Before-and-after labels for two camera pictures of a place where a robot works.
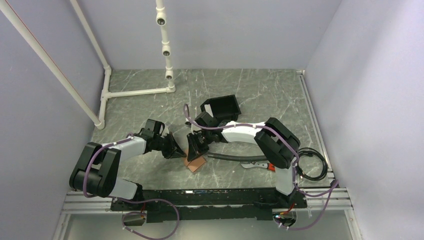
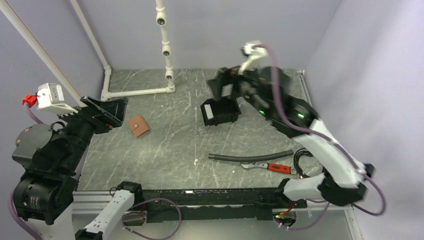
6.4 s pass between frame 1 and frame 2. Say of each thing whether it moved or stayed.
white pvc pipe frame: stayed
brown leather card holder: moved
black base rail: stayed
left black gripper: moved
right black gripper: moved
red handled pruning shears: stayed
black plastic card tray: stayed
